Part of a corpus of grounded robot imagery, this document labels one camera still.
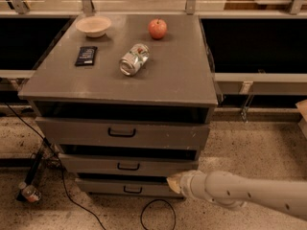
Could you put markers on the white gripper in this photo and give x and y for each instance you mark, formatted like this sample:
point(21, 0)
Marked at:
point(186, 183)

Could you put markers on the grey drawer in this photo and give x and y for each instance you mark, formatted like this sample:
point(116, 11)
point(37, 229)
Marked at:
point(125, 185)
point(128, 161)
point(115, 133)

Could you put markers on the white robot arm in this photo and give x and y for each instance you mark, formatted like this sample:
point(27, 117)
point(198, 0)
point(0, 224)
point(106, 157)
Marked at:
point(232, 191)

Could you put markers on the grey bottom drawer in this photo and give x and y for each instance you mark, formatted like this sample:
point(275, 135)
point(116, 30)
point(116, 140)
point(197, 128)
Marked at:
point(125, 185)

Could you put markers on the grey drawer cabinet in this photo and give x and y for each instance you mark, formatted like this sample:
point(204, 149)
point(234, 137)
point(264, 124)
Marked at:
point(174, 85)

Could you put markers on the grey top drawer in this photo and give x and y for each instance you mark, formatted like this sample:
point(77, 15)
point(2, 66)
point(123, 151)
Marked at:
point(115, 133)

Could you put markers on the silver soda can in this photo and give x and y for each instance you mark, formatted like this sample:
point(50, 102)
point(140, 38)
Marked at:
point(132, 61)

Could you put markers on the black snack bar packet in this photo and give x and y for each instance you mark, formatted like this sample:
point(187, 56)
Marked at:
point(86, 56)

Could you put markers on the black power strip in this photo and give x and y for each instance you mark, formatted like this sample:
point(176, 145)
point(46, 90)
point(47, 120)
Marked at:
point(33, 174)

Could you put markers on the red apple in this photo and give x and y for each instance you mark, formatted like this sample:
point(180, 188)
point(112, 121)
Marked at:
point(157, 28)

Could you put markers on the beige paper bowl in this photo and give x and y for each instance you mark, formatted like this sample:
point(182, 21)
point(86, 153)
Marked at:
point(93, 26)

